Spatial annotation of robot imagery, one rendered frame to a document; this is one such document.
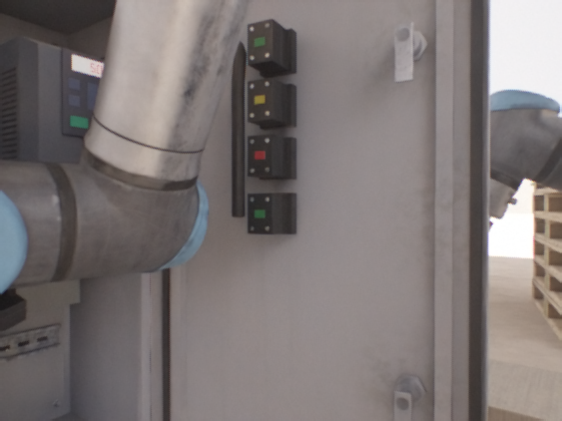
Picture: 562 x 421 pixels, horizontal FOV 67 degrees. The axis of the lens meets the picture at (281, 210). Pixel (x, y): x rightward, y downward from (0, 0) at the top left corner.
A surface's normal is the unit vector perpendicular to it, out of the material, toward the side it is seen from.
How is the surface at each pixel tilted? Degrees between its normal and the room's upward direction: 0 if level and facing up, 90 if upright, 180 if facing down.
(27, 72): 90
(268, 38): 90
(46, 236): 100
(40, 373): 90
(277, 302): 90
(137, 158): 115
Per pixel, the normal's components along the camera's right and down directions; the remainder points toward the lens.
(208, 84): 0.76, 0.50
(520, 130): -0.26, 0.00
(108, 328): -0.58, 0.01
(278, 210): 0.88, 0.00
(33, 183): 0.55, -0.62
